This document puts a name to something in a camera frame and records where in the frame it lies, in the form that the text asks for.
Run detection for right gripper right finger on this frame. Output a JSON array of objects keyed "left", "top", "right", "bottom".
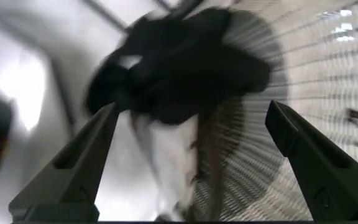
[{"left": 264, "top": 99, "right": 358, "bottom": 222}]

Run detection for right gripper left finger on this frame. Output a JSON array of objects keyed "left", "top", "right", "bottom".
[{"left": 7, "top": 101, "right": 120, "bottom": 222}]

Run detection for white laundry basket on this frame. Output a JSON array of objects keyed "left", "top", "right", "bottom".
[{"left": 129, "top": 0, "right": 358, "bottom": 222}]

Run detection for black garment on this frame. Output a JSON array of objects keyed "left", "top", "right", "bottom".
[{"left": 84, "top": 7, "right": 273, "bottom": 125}]

